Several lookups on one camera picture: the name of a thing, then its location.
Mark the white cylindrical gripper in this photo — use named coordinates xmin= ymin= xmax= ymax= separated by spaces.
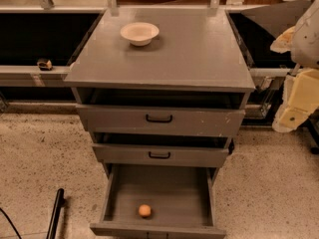
xmin=270 ymin=27 xmax=319 ymax=133

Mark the small orange fruit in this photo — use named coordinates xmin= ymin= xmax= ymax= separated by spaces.
xmin=139 ymin=204 xmax=152 ymax=218

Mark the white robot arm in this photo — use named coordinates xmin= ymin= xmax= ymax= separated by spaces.
xmin=270 ymin=0 xmax=319 ymax=132

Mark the grey wooden drawer cabinet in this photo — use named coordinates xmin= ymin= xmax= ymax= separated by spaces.
xmin=63 ymin=7 xmax=257 ymax=177

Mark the grey open bottom drawer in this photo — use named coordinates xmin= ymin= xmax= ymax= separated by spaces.
xmin=90 ymin=164 xmax=226 ymax=239

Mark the grey middle drawer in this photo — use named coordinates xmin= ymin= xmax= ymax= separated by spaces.
xmin=93 ymin=143 xmax=228 ymax=167

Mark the grey top drawer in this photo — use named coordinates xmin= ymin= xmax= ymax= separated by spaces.
xmin=77 ymin=105 xmax=244 ymax=137

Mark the black tray stand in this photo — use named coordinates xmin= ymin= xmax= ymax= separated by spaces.
xmin=235 ymin=0 xmax=319 ymax=141

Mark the white ceramic bowl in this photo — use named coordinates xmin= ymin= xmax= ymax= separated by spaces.
xmin=121 ymin=22 xmax=160 ymax=47

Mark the small black yellow tape measure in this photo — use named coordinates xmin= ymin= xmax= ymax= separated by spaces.
xmin=37 ymin=58 xmax=53 ymax=71

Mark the black pole on floor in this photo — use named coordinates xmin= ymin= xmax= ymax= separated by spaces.
xmin=46 ymin=188 xmax=66 ymax=239

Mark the black top drawer handle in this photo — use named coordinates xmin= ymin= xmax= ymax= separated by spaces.
xmin=146 ymin=114 xmax=173 ymax=123

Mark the black drawer handle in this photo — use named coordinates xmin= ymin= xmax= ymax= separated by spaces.
xmin=146 ymin=114 xmax=173 ymax=123
xmin=148 ymin=151 xmax=170 ymax=159

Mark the black middle drawer handle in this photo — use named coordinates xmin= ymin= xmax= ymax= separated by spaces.
xmin=148 ymin=151 xmax=170 ymax=159

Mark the metal rail shelf left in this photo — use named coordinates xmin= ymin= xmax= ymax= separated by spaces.
xmin=0 ymin=66 xmax=71 ymax=88

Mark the black cable on floor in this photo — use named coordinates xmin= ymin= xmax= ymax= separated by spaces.
xmin=0 ymin=207 xmax=23 ymax=239

